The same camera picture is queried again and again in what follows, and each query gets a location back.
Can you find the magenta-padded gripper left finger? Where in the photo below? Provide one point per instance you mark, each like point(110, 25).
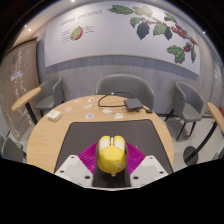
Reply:
point(75, 168)

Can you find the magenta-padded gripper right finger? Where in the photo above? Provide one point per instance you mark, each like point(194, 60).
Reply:
point(148, 168)

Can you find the yellow computer mouse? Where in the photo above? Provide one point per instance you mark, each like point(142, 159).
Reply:
point(111, 158)

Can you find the dark grey mouse pad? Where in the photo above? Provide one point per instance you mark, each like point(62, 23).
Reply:
point(113, 128)

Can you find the small white sticker card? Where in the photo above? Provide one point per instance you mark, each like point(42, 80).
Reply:
point(87, 106)
point(106, 111)
point(90, 99)
point(118, 116)
point(78, 100)
point(68, 109)
point(89, 116)

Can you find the white flat box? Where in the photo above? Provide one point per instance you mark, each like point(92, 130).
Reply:
point(54, 115)

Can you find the small black plug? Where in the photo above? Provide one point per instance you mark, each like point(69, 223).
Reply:
point(149, 110)

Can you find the black flat device box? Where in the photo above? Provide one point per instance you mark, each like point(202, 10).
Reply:
point(133, 104)

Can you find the wooden wall menu panel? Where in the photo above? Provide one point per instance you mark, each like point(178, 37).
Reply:
point(15, 83)

